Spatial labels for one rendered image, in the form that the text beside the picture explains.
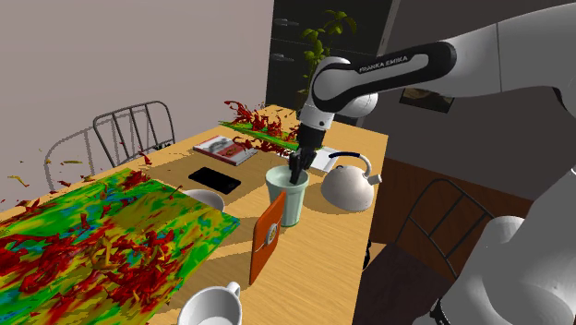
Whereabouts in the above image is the pale green cup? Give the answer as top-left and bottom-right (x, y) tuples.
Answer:
(264, 163), (311, 228)

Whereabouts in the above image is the small colourful red green mat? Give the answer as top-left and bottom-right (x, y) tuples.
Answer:
(218, 100), (323, 159)

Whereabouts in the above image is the dark cabinet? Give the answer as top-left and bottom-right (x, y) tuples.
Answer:
(264, 0), (402, 128)

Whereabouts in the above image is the red and white book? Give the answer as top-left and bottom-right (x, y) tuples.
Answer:
(192, 134), (259, 167)

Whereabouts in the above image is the green potted plant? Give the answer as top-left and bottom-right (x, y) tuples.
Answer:
(295, 9), (358, 112)

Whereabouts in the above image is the black phone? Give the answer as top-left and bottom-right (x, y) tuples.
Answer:
(187, 166), (243, 196)

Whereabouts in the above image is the orange upright book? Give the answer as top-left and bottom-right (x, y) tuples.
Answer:
(248, 190), (288, 286)

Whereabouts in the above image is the wooden table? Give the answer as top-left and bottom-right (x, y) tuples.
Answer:
(0, 103), (390, 325)

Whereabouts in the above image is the white bowl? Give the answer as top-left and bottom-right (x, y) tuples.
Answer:
(181, 188), (225, 213)

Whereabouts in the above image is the dark brown seat chair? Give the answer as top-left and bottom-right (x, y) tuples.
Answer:
(352, 177), (497, 325)

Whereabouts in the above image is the dark grey metal chair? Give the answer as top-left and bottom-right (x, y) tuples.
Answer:
(92, 100), (177, 169)

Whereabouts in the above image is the white mug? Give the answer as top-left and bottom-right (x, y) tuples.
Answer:
(175, 281), (243, 325)

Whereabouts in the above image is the pale grey metal chair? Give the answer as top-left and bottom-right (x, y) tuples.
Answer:
(42, 126), (98, 193)

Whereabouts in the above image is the large colourful red green mat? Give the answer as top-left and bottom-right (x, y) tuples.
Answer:
(0, 167), (242, 325)

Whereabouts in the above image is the white kettle with dark handle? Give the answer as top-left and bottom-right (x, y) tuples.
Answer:
(319, 151), (384, 213)

